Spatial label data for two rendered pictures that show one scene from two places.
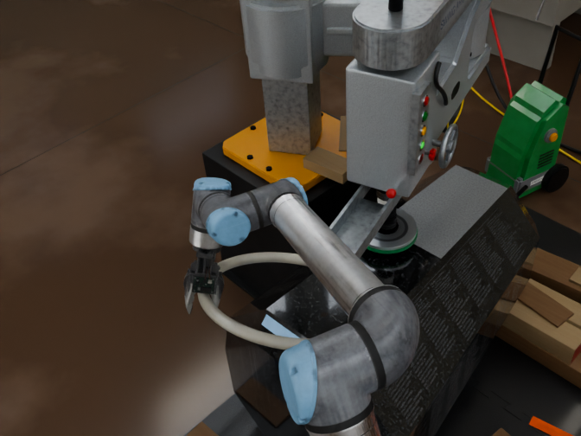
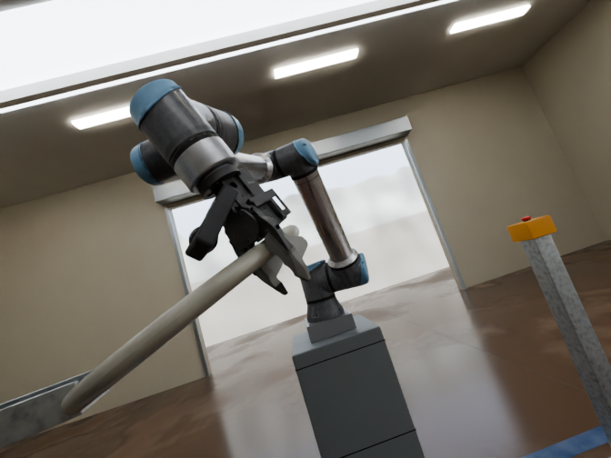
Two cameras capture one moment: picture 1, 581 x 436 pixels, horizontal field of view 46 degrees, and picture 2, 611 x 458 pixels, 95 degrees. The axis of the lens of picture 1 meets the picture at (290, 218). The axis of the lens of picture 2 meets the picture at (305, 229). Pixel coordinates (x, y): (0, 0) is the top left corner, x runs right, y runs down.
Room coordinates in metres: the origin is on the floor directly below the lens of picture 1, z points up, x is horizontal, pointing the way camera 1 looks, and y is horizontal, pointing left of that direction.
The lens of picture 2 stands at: (1.51, 0.56, 1.16)
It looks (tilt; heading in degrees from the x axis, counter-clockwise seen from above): 9 degrees up; 217
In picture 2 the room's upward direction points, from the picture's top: 18 degrees counter-clockwise
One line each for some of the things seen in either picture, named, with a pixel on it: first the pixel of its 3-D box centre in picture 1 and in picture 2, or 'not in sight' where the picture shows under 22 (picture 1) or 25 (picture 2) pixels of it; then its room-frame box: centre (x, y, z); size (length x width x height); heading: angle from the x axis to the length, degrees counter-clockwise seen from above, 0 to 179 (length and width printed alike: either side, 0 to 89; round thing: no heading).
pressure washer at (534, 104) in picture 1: (533, 117); not in sight; (2.95, -1.33, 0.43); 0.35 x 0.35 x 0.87; 26
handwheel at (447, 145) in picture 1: (437, 143); not in sight; (1.79, -0.50, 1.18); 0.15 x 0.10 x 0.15; 148
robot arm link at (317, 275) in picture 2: not in sight; (316, 279); (0.37, -0.33, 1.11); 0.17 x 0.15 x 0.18; 110
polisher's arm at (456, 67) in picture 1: (438, 69); not in sight; (2.07, -0.56, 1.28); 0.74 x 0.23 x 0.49; 148
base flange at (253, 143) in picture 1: (296, 144); not in sight; (2.43, -0.05, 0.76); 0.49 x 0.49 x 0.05; 41
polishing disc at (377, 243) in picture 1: (386, 227); not in sight; (1.75, -0.34, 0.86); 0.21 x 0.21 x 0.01
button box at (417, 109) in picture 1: (418, 129); not in sight; (1.63, -0.39, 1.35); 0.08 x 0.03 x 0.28; 148
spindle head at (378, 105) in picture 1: (400, 110); not in sight; (1.82, -0.38, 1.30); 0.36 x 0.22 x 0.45; 148
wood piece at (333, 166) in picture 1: (329, 164); not in sight; (2.21, -0.18, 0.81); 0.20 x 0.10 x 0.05; 49
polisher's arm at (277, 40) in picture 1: (339, 20); not in sight; (2.39, -0.25, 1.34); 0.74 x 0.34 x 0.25; 79
